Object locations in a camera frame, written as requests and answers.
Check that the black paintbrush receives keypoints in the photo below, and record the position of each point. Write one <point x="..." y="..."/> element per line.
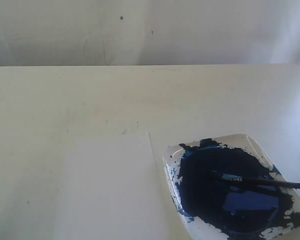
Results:
<point x="251" y="181"/>

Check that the white square paint dish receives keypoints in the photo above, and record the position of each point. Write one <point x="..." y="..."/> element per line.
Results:
<point x="222" y="210"/>

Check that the white paper sheet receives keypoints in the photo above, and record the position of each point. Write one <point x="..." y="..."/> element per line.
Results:
<point x="109" y="190"/>

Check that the white backdrop cloth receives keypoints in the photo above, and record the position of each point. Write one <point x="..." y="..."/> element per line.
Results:
<point x="148" y="32"/>

